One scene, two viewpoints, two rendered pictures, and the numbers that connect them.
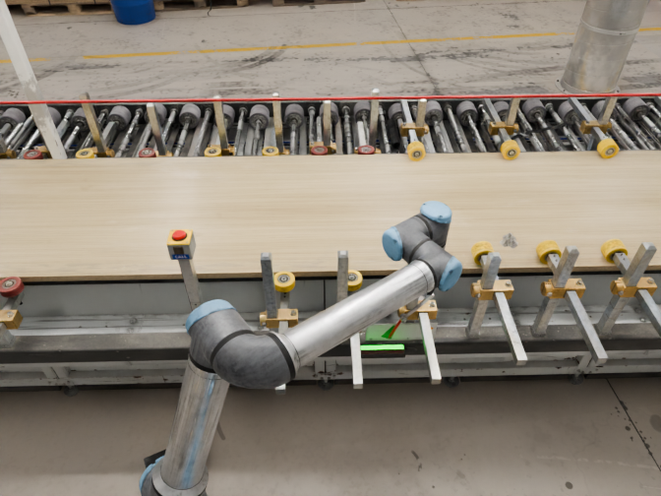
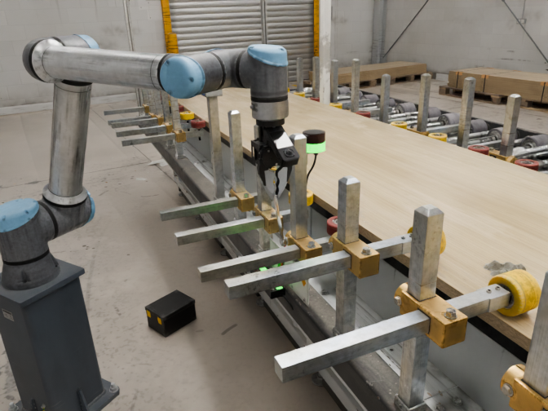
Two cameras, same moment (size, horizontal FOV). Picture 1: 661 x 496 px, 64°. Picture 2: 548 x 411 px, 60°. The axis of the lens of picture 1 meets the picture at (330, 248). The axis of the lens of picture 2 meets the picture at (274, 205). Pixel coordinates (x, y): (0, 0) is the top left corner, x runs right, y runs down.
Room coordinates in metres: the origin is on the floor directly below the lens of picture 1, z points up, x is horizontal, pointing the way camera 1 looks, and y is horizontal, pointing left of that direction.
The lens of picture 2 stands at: (0.75, -1.38, 1.46)
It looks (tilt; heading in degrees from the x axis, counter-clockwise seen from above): 23 degrees down; 69
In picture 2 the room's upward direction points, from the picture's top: 2 degrees counter-clockwise
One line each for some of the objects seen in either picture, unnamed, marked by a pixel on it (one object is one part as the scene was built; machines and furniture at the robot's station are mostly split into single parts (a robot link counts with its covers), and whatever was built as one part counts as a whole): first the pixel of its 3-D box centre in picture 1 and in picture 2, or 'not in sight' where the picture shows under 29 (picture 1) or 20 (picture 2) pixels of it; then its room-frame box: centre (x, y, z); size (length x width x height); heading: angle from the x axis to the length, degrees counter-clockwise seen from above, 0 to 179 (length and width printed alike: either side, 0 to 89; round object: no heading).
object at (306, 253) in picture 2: (416, 309); (303, 246); (1.25, -0.31, 0.85); 0.13 x 0.06 x 0.05; 91
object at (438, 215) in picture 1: (433, 224); (267, 72); (1.16, -0.30, 1.32); 0.10 x 0.09 x 0.12; 127
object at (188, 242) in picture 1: (181, 245); (210, 87); (1.22, 0.47, 1.18); 0.07 x 0.07 x 0.08; 1
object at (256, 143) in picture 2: not in sight; (269, 141); (1.17, -0.29, 1.15); 0.09 x 0.08 x 0.12; 92
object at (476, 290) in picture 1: (491, 289); (352, 253); (1.25, -0.56, 0.95); 0.13 x 0.06 x 0.05; 91
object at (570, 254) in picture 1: (552, 296); (417, 324); (1.25, -0.79, 0.90); 0.03 x 0.03 x 0.48; 1
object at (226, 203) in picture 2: (282, 338); (220, 205); (1.14, 0.17, 0.81); 0.43 x 0.03 x 0.04; 1
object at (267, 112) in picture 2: not in sight; (268, 109); (1.16, -0.30, 1.23); 0.10 x 0.09 x 0.05; 2
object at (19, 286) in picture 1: (15, 293); (199, 130); (1.32, 1.17, 0.85); 0.08 x 0.08 x 0.11
